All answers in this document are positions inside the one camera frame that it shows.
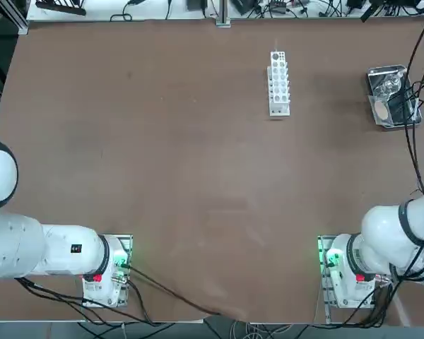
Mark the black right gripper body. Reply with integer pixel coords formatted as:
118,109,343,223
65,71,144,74
380,0,424,16

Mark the clear glass flask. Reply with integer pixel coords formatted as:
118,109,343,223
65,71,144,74
376,74,406,96

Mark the shiny steel tray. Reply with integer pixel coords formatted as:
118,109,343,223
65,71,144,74
365,64,423,131

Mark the black electronics box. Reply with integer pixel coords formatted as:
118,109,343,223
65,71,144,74
230,0,262,16

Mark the white test tube rack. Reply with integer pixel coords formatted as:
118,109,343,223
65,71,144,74
266,51,292,117

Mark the black metal rack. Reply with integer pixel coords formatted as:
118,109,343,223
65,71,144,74
35,0,88,17

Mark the wire gauze with ceramic centre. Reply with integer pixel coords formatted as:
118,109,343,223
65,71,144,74
368,93,393,125

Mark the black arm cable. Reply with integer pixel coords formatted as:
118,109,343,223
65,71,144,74
402,13,424,195
409,35,424,194

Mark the aluminium profile post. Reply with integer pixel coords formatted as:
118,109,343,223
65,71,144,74
216,0,232,28

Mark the black looped table cable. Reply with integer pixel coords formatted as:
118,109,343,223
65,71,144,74
110,0,142,23

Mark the black base cable bundle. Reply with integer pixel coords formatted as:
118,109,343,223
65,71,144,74
342,275,399,328

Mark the aluminium frame rail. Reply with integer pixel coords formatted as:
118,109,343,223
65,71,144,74
0,0,30,35

